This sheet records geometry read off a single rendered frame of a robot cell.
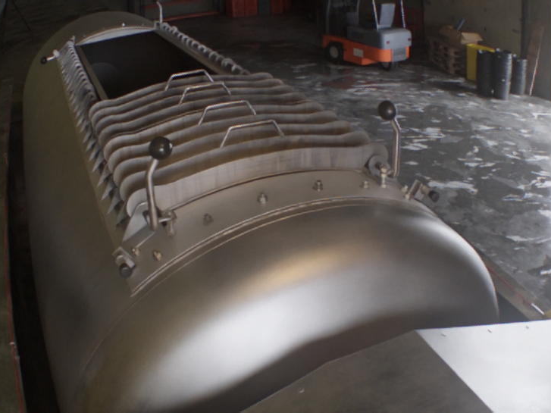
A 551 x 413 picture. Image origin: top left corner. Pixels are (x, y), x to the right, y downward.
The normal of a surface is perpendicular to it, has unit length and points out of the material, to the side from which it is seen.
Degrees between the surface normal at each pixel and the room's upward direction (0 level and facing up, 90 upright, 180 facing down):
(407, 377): 0
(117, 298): 37
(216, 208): 13
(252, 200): 7
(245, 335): 66
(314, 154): 90
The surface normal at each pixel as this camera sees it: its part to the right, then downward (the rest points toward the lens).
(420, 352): -0.03, -0.88
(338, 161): 0.38, 0.42
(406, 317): 0.44, 0.07
